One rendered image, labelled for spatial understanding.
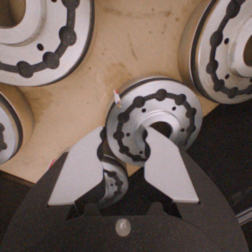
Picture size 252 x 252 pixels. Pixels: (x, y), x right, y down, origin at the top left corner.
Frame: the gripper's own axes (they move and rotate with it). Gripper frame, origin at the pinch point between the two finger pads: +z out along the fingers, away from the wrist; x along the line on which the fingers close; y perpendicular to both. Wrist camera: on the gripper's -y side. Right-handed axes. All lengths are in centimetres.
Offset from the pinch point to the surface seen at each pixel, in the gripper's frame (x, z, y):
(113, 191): -1.6, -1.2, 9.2
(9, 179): -15.9, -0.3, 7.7
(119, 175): -0.7, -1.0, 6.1
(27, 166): -13.3, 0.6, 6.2
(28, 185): -14.1, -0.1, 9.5
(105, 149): -2.4, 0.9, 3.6
